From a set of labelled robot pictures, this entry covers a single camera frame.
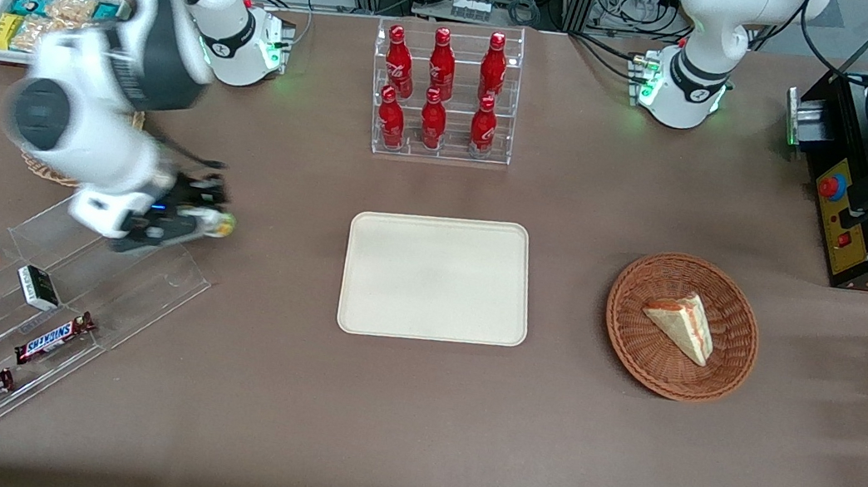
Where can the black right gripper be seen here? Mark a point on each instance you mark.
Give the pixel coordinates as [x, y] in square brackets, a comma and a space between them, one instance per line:
[191, 195]

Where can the green lid gum bottle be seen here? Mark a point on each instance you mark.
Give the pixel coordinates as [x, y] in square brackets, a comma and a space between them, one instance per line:
[220, 224]

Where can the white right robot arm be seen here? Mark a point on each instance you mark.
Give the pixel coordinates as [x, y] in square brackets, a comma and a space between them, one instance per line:
[94, 148]

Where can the beige plastic tray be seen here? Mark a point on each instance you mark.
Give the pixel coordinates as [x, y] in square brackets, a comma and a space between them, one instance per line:
[436, 277]

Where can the clear acrylic stepped stand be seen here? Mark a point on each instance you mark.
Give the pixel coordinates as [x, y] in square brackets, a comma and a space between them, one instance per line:
[144, 281]

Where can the light tan wicker basket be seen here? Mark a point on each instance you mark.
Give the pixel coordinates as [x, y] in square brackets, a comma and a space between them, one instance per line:
[45, 171]

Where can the small black box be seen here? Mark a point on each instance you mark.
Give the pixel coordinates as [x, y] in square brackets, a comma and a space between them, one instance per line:
[38, 288]

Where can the red cola bottle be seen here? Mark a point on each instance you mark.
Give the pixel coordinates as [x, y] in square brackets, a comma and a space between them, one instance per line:
[397, 63]
[493, 69]
[391, 120]
[432, 123]
[483, 128]
[441, 67]

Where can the yellow snack pack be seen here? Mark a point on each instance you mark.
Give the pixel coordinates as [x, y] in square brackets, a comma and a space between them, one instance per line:
[5, 30]

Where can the clear acrylic bottle rack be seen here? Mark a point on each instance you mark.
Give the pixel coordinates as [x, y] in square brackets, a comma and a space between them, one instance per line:
[500, 126]

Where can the white power strip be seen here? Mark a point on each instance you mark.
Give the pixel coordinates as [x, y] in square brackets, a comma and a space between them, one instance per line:
[471, 7]

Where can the brown round wicker basket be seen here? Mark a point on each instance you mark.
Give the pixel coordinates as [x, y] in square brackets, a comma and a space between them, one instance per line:
[639, 338]

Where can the wrapped sandwich wedge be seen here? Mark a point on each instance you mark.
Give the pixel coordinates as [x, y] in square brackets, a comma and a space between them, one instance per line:
[683, 325]

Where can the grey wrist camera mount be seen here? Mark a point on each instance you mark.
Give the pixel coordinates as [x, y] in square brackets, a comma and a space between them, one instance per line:
[149, 238]

